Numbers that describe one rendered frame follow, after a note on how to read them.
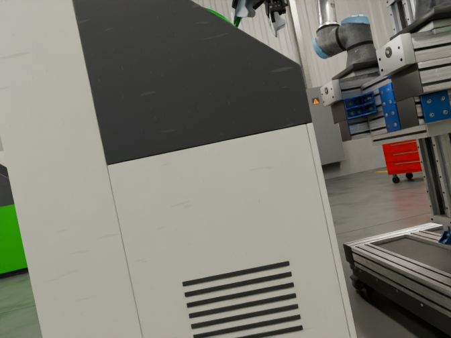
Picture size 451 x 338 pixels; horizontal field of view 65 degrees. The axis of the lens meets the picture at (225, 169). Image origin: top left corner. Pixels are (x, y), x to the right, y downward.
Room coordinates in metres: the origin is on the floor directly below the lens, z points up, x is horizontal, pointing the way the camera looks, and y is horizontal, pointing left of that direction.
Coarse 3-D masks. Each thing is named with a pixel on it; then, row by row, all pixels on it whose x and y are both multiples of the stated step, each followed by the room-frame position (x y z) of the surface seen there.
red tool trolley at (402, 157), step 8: (384, 144) 5.08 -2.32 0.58; (392, 144) 4.96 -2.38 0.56; (400, 144) 4.86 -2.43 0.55; (408, 144) 4.76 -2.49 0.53; (416, 144) 4.67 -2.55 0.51; (384, 152) 5.10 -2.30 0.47; (392, 152) 4.99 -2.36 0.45; (400, 152) 4.88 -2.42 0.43; (408, 152) 4.78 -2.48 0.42; (416, 152) 4.69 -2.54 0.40; (392, 160) 5.01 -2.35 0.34; (400, 160) 4.90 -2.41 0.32; (408, 160) 4.81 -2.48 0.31; (416, 160) 4.71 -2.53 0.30; (392, 168) 5.03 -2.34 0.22; (400, 168) 4.92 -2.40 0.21; (408, 168) 4.82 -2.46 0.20; (416, 168) 4.73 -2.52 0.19; (408, 176) 5.25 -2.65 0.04
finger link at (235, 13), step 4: (240, 0) 1.13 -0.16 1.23; (244, 0) 1.12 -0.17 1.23; (240, 4) 1.13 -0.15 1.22; (244, 4) 1.12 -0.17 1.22; (232, 8) 1.14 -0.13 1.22; (236, 8) 1.13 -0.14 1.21; (240, 8) 1.13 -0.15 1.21; (244, 8) 1.13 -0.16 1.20; (232, 12) 1.15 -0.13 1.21; (236, 12) 1.14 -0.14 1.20; (240, 12) 1.14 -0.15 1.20; (244, 12) 1.13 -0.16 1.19; (248, 12) 1.13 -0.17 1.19; (232, 16) 1.15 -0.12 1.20; (236, 16) 1.15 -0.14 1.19; (240, 16) 1.14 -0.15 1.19; (244, 16) 1.13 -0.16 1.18; (232, 20) 1.16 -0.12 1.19
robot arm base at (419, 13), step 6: (420, 0) 1.10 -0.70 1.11; (426, 0) 1.08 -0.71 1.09; (432, 0) 1.06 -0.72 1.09; (438, 0) 1.06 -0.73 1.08; (444, 0) 1.04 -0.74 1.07; (450, 0) 1.03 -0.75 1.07; (420, 6) 1.09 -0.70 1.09; (426, 6) 1.07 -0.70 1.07; (432, 6) 1.06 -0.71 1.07; (438, 6) 1.05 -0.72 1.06; (420, 12) 1.09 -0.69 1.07; (426, 12) 1.07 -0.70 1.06; (414, 18) 1.13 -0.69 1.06
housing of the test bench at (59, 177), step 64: (0, 0) 0.98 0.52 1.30; (64, 0) 0.98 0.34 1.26; (0, 64) 0.98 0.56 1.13; (64, 64) 0.98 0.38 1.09; (0, 128) 0.98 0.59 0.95; (64, 128) 0.98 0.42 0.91; (64, 192) 0.98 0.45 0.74; (64, 256) 0.98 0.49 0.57; (64, 320) 0.98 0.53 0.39; (128, 320) 0.98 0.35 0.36
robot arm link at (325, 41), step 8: (320, 0) 1.70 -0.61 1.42; (328, 0) 1.68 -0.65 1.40; (320, 8) 1.70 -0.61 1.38; (328, 8) 1.68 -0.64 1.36; (320, 16) 1.70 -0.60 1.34; (328, 16) 1.67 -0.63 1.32; (320, 24) 1.70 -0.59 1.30; (328, 24) 1.65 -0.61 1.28; (336, 24) 1.66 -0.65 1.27; (320, 32) 1.68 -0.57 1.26; (328, 32) 1.65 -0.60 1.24; (320, 40) 1.67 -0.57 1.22; (328, 40) 1.64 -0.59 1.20; (320, 48) 1.68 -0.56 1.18; (328, 48) 1.66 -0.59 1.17; (336, 48) 1.64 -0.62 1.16; (320, 56) 1.71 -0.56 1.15; (328, 56) 1.70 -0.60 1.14
